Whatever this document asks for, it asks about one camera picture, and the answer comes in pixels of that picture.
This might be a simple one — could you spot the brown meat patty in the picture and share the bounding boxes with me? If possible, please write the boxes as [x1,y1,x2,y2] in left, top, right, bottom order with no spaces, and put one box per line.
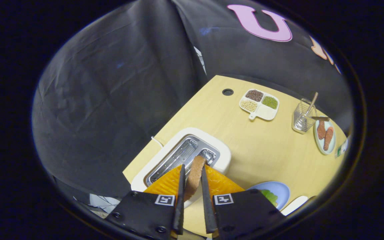
[317,121,327,140]
[323,127,334,151]

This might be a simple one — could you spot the green beans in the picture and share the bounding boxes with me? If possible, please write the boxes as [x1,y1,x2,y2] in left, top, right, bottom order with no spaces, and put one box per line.
[262,96,278,110]

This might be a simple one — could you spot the clear water bottle green label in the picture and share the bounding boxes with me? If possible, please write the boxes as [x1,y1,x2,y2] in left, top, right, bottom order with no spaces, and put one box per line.
[335,138,348,159]

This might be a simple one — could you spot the wire utensil holder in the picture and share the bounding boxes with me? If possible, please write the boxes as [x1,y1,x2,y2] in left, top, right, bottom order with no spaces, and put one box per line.
[292,98,317,134]

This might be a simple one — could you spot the white square plate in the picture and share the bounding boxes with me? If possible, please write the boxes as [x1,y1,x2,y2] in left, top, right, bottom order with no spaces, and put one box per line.
[280,196,309,215]

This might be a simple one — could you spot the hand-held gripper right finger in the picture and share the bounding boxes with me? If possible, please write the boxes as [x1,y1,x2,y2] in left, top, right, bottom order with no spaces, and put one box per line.
[201,164,286,239]

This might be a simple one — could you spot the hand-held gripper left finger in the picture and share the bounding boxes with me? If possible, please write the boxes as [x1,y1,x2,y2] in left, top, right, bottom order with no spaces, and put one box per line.
[105,164,186,240]

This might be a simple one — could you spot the white patterned cloth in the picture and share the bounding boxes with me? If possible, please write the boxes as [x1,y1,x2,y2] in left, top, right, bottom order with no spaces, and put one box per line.
[89,193,121,214]

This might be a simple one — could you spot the white toaster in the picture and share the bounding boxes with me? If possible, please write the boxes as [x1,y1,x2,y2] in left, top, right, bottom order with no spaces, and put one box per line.
[131,127,231,207]

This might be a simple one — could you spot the green lettuce leaf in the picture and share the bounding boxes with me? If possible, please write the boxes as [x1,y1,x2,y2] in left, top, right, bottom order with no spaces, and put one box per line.
[260,189,278,207]

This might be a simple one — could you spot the pale green plate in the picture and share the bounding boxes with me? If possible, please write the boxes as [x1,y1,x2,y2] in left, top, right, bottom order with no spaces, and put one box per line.
[314,117,336,155]

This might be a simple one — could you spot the toasted bread slice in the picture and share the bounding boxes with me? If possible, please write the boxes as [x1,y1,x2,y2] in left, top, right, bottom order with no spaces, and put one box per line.
[184,156,207,202]

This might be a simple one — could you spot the blue plate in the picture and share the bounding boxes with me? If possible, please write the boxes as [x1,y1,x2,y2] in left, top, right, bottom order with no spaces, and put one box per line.
[247,181,290,210]

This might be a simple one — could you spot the pale beans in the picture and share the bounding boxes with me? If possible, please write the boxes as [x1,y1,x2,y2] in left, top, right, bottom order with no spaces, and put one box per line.
[241,100,258,112]

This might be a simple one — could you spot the white divided dish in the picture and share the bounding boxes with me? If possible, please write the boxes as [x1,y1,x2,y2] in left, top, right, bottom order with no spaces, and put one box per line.
[239,89,280,121]

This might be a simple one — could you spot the brown beans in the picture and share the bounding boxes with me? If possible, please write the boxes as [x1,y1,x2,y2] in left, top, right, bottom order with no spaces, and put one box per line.
[245,90,264,102]

